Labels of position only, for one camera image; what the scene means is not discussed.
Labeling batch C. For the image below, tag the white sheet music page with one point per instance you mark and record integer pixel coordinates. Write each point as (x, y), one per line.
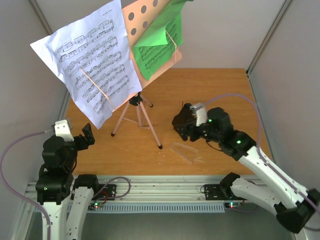
(91, 56)

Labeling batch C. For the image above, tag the grey slotted cable duct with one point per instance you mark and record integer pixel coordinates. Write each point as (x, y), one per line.
(141, 208)

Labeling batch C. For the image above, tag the controller board with leds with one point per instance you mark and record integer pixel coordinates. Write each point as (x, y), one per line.
(94, 206)
(232, 204)

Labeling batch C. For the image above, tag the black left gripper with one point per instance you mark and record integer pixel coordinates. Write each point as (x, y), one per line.
(84, 144)

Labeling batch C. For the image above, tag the aluminium mounting rail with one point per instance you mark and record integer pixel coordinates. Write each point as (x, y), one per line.
(162, 188)

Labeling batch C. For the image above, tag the right controller board with LEDs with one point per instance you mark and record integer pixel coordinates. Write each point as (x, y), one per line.
(232, 204)

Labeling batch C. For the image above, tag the clear plastic metronome cover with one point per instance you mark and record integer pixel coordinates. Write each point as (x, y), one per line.
(189, 154)

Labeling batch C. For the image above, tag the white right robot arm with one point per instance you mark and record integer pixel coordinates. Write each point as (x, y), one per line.
(290, 202)

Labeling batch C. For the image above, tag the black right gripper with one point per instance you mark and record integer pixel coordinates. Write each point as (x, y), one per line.
(185, 125)

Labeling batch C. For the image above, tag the left controller board with LEDs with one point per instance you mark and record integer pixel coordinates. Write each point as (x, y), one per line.
(94, 206)

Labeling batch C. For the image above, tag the green sheet music page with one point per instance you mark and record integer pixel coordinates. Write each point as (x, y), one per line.
(161, 39)

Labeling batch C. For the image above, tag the black metronome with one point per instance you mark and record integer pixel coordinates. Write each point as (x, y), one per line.
(184, 124)

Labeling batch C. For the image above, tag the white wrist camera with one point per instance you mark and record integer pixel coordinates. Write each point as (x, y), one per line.
(62, 128)
(200, 113)

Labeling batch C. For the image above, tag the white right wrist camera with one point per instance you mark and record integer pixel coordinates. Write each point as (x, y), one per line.
(200, 113)

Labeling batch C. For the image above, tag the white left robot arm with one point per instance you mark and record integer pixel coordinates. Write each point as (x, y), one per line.
(63, 200)

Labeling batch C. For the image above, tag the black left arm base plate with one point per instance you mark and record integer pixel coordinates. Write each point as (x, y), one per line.
(108, 193)

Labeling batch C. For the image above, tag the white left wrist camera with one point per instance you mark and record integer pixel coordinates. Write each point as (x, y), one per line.
(62, 128)

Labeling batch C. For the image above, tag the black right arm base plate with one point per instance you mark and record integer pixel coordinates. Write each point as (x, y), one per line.
(213, 192)

